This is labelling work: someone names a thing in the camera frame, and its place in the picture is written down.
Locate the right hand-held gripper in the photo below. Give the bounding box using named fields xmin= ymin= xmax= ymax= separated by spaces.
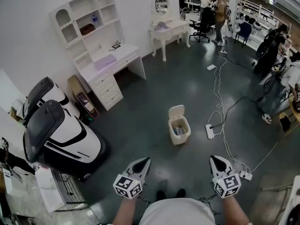
xmin=209 ymin=155 xmax=242 ymax=198

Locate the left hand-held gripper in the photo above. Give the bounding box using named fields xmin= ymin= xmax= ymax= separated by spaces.
xmin=113 ymin=157 xmax=151 ymax=199

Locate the cream plastic trash bin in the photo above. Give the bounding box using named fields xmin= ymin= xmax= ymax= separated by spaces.
xmin=168 ymin=116 xmax=191 ymax=146

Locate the cream trash bin lid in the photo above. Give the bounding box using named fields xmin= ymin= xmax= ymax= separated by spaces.
xmin=168 ymin=105 xmax=185 ymax=120

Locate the person's left forearm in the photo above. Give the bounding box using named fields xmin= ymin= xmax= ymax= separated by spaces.
xmin=109 ymin=195 xmax=139 ymax=225

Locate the person's right forearm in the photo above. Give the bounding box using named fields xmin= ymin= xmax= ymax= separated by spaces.
xmin=221 ymin=194 xmax=250 ymax=225

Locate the rubbish inside bin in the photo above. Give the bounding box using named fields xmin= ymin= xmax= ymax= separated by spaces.
xmin=172 ymin=125 xmax=188 ymax=138

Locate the person's white shirt torso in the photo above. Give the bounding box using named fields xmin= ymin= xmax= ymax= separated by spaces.
xmin=139 ymin=197 xmax=217 ymax=225

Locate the large white black robot vehicle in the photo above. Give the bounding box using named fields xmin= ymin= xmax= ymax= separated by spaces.
xmin=22 ymin=99 xmax=111 ymax=183

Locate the white appliance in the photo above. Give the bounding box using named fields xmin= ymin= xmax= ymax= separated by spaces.
xmin=279 ymin=174 xmax=300 ymax=225

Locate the white desk with hutch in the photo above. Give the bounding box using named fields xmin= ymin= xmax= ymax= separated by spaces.
xmin=48 ymin=0 xmax=147 ymax=112

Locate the round wooden table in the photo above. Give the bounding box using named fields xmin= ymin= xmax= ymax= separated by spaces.
xmin=289 ymin=94 xmax=300 ymax=124

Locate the white flat box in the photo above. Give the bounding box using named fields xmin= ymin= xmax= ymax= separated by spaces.
xmin=34 ymin=167 xmax=66 ymax=213

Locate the brown cardboard board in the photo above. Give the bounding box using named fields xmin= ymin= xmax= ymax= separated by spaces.
xmin=67 ymin=75 xmax=101 ymax=121

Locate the blue backed chair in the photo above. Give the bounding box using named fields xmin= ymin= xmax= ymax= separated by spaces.
xmin=234 ymin=21 xmax=253 ymax=48

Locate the white vanity table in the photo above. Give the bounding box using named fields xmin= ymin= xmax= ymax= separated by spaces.
xmin=148 ymin=19 xmax=191 ymax=62

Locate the crumpled purple cloth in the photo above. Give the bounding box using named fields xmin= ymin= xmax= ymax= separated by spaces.
xmin=154 ymin=22 xmax=171 ymax=32

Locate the black office chair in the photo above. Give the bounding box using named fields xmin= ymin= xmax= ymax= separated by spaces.
xmin=188 ymin=9 xmax=216 ymax=44

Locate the brown box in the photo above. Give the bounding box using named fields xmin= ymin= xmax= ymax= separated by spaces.
xmin=79 ymin=23 xmax=97 ymax=36

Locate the oval white vanity mirror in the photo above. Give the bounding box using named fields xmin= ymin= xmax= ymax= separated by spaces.
xmin=153 ymin=0 xmax=170 ymax=17

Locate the long black cable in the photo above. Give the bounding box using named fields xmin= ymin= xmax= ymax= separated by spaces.
xmin=210 ymin=96 xmax=265 ymax=129

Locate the long white cable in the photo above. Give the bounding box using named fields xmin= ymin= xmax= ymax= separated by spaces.
xmin=207 ymin=52 xmax=279 ymax=173

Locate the black wire rack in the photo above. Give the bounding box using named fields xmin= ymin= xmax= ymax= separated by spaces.
xmin=58 ymin=172 xmax=87 ymax=205

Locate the white bunk bed frame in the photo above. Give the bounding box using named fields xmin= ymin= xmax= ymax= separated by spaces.
xmin=236 ymin=0 xmax=283 ymax=34

